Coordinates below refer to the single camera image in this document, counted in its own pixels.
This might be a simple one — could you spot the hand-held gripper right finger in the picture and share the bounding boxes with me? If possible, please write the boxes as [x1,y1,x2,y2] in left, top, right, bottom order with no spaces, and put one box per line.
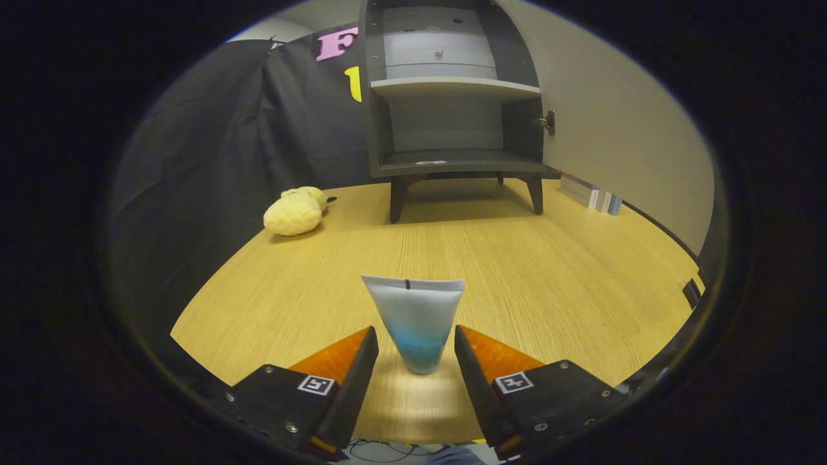
[454,324,631,460]

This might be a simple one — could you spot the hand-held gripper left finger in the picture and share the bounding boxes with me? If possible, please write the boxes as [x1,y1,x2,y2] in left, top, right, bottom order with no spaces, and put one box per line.
[223,325,380,460]

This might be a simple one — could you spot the blue white squeeze tube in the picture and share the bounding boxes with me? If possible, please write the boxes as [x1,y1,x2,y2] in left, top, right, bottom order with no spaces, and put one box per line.
[361,274,465,376]

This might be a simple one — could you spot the beige cabinet door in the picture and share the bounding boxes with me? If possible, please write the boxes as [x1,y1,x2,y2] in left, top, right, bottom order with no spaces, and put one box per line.
[497,0,715,256]

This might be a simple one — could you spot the person's blue trouser leg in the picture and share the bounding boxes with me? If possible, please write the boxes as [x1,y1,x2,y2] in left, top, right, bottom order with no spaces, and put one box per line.
[426,446,485,465]

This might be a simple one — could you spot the yellow plush toy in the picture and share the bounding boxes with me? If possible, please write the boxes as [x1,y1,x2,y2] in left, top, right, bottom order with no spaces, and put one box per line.
[263,186,329,237]

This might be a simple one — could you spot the purple cover book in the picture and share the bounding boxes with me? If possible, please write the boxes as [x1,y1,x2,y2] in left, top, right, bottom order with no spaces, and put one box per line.
[559,172,600,209]

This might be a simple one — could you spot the black backdrop cloth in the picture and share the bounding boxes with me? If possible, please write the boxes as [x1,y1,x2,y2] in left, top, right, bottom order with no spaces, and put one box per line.
[107,26,372,336]

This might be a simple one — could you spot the dark grey cabinet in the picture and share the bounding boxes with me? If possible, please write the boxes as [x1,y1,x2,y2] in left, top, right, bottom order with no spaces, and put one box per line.
[359,0,561,224]

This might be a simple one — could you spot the black cable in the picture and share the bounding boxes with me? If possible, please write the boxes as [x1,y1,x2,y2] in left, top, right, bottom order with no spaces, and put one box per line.
[346,439,453,463]

